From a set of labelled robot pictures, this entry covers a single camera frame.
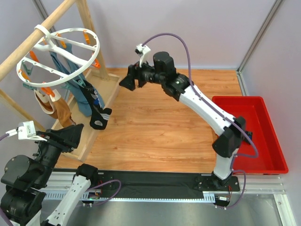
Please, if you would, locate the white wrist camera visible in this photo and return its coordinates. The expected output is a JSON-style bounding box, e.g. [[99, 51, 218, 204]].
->
[[135, 44, 151, 68], [5, 121, 47, 141]]

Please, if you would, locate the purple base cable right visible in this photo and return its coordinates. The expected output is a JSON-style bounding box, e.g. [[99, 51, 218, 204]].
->
[[214, 169, 247, 210]]

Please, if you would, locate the brown cream hanging sock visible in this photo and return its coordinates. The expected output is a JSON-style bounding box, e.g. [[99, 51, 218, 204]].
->
[[34, 89, 76, 128]]

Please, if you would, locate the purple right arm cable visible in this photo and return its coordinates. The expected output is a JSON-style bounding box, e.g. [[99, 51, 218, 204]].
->
[[0, 133, 11, 226]]

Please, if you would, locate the wooden drying rack frame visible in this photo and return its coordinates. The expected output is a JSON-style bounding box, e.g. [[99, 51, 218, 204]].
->
[[0, 0, 125, 163]]

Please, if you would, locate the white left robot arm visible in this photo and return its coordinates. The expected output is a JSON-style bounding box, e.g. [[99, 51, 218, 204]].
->
[[0, 121, 115, 226]]

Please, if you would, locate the teal clothes peg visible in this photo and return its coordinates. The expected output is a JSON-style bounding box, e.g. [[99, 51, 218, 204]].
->
[[71, 79, 86, 89]]

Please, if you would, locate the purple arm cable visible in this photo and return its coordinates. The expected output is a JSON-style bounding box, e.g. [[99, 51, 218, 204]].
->
[[142, 32, 259, 172], [0, 133, 11, 226]]

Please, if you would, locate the red plastic bin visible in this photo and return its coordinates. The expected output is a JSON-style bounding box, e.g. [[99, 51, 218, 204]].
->
[[212, 96, 289, 175]]

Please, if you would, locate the orange clothes peg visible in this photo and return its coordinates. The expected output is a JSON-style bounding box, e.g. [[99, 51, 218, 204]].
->
[[92, 59, 101, 69]]

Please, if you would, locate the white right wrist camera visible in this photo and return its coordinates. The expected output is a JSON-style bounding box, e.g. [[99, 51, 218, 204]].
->
[[5, 121, 47, 141]]

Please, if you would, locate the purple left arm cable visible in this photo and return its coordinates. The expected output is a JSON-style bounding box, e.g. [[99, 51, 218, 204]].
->
[[142, 32, 259, 172]]

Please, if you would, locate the aluminium corner frame post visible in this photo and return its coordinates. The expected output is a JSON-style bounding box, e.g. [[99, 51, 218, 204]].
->
[[237, 0, 284, 73]]

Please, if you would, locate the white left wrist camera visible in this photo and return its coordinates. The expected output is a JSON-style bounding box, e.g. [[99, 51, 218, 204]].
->
[[135, 44, 151, 68]]

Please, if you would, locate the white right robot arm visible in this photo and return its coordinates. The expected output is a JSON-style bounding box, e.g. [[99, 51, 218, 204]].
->
[[119, 51, 249, 188]]

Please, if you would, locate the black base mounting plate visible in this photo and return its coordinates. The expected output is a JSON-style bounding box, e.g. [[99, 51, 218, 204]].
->
[[99, 171, 240, 199]]

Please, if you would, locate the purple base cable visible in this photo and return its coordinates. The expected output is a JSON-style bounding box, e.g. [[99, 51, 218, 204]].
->
[[81, 178, 123, 208], [214, 169, 247, 210]]

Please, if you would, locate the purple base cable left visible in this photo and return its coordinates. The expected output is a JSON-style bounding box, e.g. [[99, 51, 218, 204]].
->
[[81, 178, 123, 208]]

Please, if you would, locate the long black patterned sock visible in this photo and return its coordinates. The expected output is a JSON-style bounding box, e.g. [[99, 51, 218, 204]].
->
[[80, 80, 112, 130]]

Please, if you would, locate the blue hanging sock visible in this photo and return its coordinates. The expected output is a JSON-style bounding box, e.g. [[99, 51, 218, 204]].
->
[[63, 43, 105, 117], [49, 51, 70, 75]]

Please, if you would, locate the white round clip hanger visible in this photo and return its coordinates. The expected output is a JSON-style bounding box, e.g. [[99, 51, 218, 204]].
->
[[16, 24, 100, 88]]

